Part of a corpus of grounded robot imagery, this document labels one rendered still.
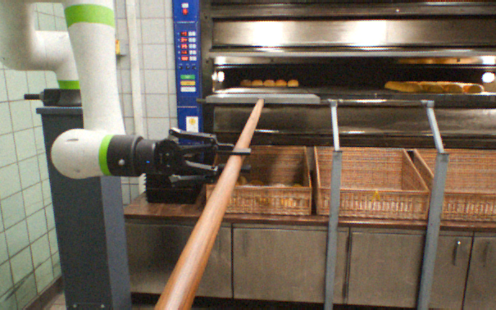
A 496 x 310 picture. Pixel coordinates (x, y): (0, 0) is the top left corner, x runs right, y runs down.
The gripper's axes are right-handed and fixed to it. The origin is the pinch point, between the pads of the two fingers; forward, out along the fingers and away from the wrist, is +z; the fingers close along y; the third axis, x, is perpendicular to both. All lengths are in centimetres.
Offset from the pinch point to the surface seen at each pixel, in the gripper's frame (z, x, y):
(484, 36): 124, -155, -31
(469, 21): 116, -158, -39
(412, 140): 92, -152, 31
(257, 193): -1, -102, 50
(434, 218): 84, -91, 54
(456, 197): 98, -102, 47
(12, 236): -122, -78, 69
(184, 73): -50, -151, -8
